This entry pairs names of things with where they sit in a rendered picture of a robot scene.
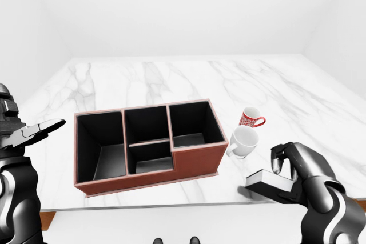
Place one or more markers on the red patterned mug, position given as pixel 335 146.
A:
pixel 250 119

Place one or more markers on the black book with white pages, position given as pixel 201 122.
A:
pixel 268 182

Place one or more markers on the red-brown desk caddy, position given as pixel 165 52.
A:
pixel 148 147

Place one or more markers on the brown wooden panel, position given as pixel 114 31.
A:
pixel 47 220

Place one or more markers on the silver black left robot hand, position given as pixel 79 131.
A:
pixel 23 134

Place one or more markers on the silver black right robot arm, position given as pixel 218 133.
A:
pixel 337 221

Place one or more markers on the small dark rounded shape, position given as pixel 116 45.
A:
pixel 194 240
pixel 158 241

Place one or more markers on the plain white mug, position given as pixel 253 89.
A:
pixel 243 141

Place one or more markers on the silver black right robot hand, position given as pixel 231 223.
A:
pixel 303 167

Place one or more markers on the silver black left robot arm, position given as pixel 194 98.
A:
pixel 17 198

